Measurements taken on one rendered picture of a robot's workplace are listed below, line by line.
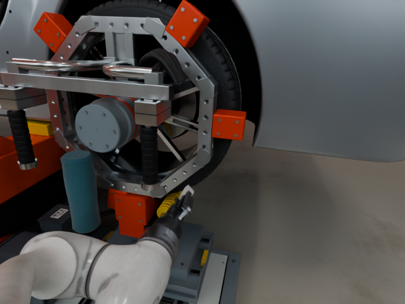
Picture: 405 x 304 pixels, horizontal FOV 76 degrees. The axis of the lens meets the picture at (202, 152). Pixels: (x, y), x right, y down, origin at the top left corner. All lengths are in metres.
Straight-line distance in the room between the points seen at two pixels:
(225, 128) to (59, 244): 0.48
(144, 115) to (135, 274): 0.30
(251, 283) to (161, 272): 0.94
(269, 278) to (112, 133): 1.09
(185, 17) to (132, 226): 0.70
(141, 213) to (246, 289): 0.69
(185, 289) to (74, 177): 0.63
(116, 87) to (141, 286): 0.39
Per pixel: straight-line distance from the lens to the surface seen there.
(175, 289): 1.18
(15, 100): 0.73
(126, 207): 0.96
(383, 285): 1.71
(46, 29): 0.93
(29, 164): 0.78
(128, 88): 0.58
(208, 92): 0.72
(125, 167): 1.01
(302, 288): 1.49
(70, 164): 0.83
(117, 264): 0.52
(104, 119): 0.69
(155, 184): 0.60
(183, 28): 0.73
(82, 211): 0.90
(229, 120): 0.73
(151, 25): 0.76
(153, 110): 0.53
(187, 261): 1.17
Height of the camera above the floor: 1.06
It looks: 22 degrees down
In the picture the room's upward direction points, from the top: 3 degrees clockwise
